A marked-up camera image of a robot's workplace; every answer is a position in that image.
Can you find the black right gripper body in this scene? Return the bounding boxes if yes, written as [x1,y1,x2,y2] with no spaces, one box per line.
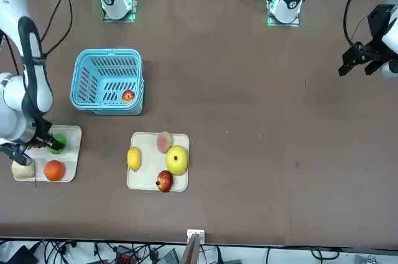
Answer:
[32,117,53,144]

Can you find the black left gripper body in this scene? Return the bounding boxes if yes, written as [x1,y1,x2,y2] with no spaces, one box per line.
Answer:
[357,4,396,58]

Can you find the green apple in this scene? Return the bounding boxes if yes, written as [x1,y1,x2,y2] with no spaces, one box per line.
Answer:
[46,133,68,155]

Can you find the pale rectangular tray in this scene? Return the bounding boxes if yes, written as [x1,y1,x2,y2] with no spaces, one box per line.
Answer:
[126,132,190,192]
[12,125,83,183]

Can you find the orange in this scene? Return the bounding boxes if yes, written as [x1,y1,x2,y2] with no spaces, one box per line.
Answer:
[44,160,66,181]

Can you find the light blue plastic basket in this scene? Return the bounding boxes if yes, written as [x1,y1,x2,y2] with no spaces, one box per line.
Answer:
[70,48,146,116]

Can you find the yellow lemon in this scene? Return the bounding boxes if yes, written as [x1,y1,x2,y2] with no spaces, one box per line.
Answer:
[127,147,142,171]

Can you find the pale pear with stem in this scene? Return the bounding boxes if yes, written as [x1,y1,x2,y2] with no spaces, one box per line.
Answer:
[11,159,36,181]

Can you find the pink-green peach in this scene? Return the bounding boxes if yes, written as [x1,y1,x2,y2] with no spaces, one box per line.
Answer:
[156,131,174,154]

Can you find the red pomegranate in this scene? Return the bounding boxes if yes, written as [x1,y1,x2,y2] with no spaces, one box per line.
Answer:
[155,170,174,193]

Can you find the large yellow-green fruit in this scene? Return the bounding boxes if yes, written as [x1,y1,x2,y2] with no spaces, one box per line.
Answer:
[165,145,189,176]

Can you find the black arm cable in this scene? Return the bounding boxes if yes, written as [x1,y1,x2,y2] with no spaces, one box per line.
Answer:
[343,0,374,47]
[40,0,74,59]

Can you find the aluminium frame post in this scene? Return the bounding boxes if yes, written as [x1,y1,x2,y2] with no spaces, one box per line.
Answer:
[180,229,206,264]

